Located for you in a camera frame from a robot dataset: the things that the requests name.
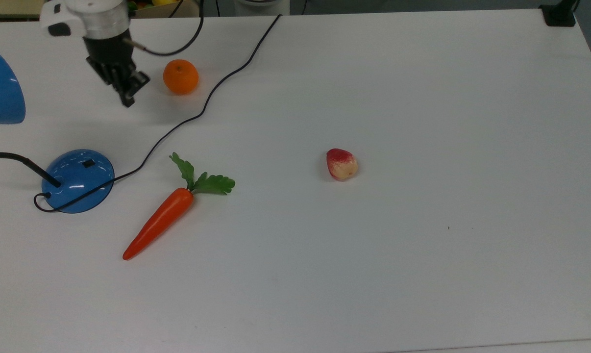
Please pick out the wooden box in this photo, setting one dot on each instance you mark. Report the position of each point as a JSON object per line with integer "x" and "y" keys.
{"x": 11, "y": 7}

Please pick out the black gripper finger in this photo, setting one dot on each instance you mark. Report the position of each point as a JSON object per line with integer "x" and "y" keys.
{"x": 139, "y": 81}
{"x": 127, "y": 93}

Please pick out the toy carrot with green leaves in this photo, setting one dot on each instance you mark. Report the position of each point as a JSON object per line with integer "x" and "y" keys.
{"x": 163, "y": 218}

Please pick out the white round container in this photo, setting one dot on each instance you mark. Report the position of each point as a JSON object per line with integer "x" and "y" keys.
{"x": 261, "y": 5}

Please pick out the black table clamp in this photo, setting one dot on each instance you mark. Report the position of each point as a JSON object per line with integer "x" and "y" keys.
{"x": 559, "y": 13}

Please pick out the orange fruit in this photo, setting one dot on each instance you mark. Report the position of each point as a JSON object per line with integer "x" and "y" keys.
{"x": 180, "y": 77}

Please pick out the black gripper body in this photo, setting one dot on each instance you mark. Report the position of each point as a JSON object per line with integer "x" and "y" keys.
{"x": 107, "y": 51}

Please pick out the red and cream toy peach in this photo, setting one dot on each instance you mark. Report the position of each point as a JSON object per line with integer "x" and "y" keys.
{"x": 341, "y": 164}

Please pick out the blue desk lamp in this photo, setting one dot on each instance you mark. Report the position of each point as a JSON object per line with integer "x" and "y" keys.
{"x": 77, "y": 184}

